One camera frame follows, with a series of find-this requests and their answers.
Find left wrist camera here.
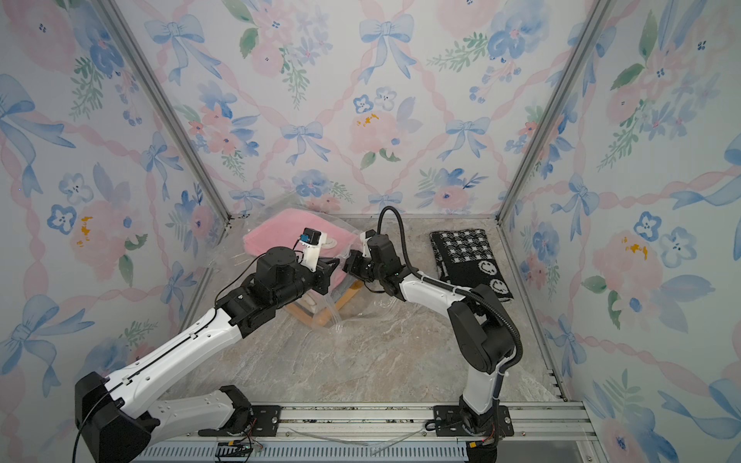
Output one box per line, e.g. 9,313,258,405
299,228,327,272

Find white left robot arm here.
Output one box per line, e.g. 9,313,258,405
74,246,341,462

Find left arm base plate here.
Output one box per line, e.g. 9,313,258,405
198,405,283,438

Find aluminium corner post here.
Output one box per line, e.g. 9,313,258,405
497,0,615,226
93,0,232,223

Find black white patterned blanket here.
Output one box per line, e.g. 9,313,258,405
430,229,513,302

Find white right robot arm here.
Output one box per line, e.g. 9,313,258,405
343,231,523,436

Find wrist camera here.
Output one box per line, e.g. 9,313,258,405
359,230,376,258
299,228,327,272

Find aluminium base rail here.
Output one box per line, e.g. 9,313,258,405
97,401,609,463

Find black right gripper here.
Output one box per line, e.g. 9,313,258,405
336,248,386,283

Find pink fluffy blanket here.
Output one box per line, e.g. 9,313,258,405
242,208,359,291

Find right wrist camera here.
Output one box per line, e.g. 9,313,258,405
359,230,376,258

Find clear plastic vacuum bag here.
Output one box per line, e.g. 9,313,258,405
214,195,374,337

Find orange cream striped blanket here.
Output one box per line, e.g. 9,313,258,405
284,277,364,331

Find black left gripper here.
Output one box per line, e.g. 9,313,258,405
276,257,342,311

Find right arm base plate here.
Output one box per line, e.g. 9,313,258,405
426,402,514,438

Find right aluminium corner post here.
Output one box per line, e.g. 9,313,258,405
497,0,615,226

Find left aluminium corner post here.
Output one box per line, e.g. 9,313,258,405
93,0,232,223

